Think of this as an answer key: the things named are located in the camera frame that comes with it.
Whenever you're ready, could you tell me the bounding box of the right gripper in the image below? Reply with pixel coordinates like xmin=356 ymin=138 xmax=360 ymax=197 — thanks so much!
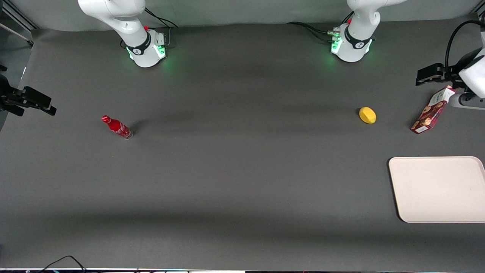
xmin=0 ymin=65 xmax=57 ymax=117

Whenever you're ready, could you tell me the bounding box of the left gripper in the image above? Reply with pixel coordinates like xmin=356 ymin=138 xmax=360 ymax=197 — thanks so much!
xmin=416 ymin=48 xmax=485 ymax=99

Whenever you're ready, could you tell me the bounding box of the red cookie box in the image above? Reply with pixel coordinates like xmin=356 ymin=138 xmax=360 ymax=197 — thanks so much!
xmin=410 ymin=85 xmax=457 ymax=135

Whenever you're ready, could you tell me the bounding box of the beige plastic tray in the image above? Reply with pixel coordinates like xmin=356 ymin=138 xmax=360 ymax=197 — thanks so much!
xmin=388 ymin=156 xmax=485 ymax=224

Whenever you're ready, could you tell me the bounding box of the yellow lemon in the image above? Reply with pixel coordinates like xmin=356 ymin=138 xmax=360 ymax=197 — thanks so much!
xmin=358 ymin=107 xmax=377 ymax=124

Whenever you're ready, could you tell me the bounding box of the red cola bottle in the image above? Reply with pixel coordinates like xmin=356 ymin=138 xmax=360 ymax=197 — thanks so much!
xmin=101 ymin=115 xmax=134 ymax=140

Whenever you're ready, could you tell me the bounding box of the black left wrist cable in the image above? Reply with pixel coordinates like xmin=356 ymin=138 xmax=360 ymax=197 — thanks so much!
xmin=445 ymin=20 xmax=485 ymax=73

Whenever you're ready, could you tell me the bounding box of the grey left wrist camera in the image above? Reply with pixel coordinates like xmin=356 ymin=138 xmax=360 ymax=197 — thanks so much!
xmin=449 ymin=92 xmax=485 ymax=111

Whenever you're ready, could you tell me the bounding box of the aluminium frame rail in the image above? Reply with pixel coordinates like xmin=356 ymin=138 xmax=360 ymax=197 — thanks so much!
xmin=0 ymin=0 xmax=39 ymax=48

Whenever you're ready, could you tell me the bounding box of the black left arm base cable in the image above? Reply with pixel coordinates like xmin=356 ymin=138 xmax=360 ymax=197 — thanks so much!
xmin=286 ymin=11 xmax=355 ymax=43

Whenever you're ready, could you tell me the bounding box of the black arm base cable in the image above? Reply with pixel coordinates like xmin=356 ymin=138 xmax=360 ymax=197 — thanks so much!
xmin=120 ymin=7 xmax=179 ymax=49
xmin=286 ymin=11 xmax=355 ymax=43

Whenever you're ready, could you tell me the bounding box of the black right arm base cable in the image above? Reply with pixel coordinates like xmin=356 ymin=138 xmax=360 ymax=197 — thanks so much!
xmin=120 ymin=7 xmax=179 ymax=49

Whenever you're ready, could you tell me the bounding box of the black cable at table edge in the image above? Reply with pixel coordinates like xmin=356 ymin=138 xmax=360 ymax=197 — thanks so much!
xmin=37 ymin=255 xmax=88 ymax=273

